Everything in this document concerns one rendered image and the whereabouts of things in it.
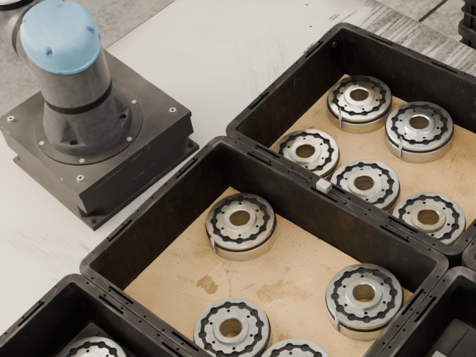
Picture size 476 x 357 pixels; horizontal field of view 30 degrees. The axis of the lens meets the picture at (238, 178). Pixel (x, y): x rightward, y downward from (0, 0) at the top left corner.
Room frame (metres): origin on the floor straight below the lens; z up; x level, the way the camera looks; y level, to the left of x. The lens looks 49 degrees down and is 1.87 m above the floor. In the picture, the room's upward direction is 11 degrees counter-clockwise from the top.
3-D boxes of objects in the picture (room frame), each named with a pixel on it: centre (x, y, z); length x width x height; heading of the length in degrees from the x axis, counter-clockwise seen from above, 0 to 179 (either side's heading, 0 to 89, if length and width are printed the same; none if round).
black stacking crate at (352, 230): (0.67, 0.00, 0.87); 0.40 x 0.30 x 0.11; 41
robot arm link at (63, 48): (1.13, 0.23, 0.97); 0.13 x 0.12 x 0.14; 28
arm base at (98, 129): (1.12, 0.23, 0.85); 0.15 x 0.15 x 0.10
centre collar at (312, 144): (0.90, -0.11, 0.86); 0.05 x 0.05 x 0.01
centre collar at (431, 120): (0.92, -0.29, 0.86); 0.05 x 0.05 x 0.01
